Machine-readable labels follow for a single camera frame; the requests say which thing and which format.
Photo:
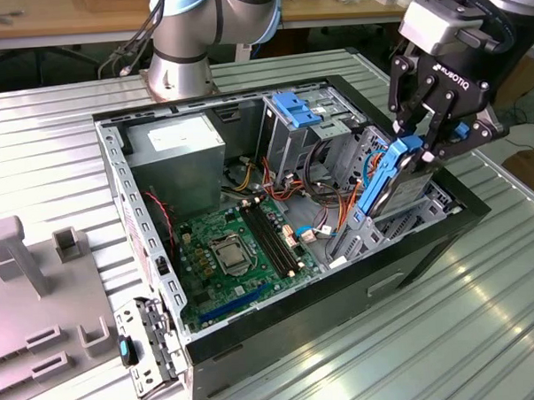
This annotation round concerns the black case fan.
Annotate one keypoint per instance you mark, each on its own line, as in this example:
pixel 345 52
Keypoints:
pixel 158 233

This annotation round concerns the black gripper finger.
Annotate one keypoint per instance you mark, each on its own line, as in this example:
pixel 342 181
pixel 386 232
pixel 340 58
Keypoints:
pixel 404 92
pixel 485 130

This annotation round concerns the blue drive latch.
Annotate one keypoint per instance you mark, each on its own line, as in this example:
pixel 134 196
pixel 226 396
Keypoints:
pixel 294 108

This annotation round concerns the brown cardboard box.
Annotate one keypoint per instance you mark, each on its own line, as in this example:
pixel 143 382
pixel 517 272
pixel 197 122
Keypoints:
pixel 528 82
pixel 531 170

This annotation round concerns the CPU socket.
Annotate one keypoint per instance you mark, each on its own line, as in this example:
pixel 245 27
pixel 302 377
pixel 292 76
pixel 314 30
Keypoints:
pixel 217 268

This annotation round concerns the black PC case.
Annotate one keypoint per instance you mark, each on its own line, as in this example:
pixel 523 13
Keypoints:
pixel 342 303

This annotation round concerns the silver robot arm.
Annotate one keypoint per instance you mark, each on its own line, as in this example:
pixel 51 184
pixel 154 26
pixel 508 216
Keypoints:
pixel 241 15

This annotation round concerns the grey optical drive cage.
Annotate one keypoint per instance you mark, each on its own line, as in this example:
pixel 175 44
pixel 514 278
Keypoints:
pixel 287 150

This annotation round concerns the grey power supply unit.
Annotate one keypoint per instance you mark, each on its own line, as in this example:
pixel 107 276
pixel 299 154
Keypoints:
pixel 177 177

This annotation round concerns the metal card retention bracket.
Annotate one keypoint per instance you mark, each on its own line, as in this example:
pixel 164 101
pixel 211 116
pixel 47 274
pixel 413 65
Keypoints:
pixel 121 317

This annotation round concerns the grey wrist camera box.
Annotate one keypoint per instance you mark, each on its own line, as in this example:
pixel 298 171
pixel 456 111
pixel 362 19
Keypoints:
pixel 436 24

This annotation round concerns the blue expansion slot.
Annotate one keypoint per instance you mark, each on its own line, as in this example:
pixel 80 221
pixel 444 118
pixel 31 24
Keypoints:
pixel 231 304

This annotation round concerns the wooden desk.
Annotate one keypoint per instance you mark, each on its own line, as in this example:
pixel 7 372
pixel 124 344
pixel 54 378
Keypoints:
pixel 64 18

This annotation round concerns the blue card retention latch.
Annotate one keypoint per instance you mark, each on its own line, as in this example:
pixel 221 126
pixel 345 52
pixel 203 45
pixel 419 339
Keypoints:
pixel 124 350

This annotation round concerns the grey parts rack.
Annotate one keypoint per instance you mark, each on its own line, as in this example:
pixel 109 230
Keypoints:
pixel 54 298

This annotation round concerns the hard disk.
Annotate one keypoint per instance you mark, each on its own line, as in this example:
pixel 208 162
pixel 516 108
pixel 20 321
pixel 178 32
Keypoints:
pixel 404 189

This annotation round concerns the green motherboard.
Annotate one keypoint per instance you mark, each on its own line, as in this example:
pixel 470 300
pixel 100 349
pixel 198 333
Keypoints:
pixel 196 300

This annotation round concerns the black RAM slot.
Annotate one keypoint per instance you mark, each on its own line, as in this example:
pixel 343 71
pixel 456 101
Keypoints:
pixel 280 235
pixel 267 242

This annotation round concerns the silver CPU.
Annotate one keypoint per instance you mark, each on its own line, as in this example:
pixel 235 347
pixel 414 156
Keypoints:
pixel 230 256

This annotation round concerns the grey metal disk bay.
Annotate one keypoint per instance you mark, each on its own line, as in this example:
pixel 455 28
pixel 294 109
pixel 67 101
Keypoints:
pixel 362 244

